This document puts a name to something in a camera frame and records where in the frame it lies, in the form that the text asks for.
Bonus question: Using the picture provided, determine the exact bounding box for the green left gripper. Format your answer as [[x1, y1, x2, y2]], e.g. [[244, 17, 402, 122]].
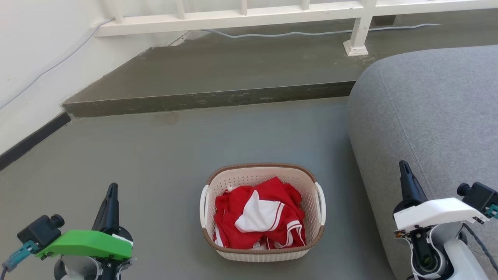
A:
[[36, 183, 134, 280]]

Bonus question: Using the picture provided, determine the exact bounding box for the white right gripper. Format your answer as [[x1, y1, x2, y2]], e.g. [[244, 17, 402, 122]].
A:
[[392, 160, 489, 249]]

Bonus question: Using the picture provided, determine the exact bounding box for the cream perforated plastic laundry basket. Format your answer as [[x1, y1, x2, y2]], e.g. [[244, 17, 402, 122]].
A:
[[199, 163, 326, 262]]

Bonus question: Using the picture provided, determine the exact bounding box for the grey fabric sofa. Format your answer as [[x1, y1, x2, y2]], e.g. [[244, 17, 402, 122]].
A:
[[346, 45, 498, 280]]

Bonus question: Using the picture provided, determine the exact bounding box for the white metal railing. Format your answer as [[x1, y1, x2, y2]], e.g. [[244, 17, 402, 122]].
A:
[[94, 0, 498, 56]]

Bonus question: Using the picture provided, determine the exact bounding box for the teal camera cable connector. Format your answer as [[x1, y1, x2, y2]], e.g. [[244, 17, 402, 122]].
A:
[[0, 240, 39, 280]]

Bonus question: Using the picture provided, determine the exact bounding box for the black wall baseboard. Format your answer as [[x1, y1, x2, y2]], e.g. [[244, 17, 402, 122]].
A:
[[0, 112, 72, 172]]

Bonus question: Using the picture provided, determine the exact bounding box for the thin grey-blue cable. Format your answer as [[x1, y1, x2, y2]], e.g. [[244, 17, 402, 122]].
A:
[[0, 17, 441, 110]]

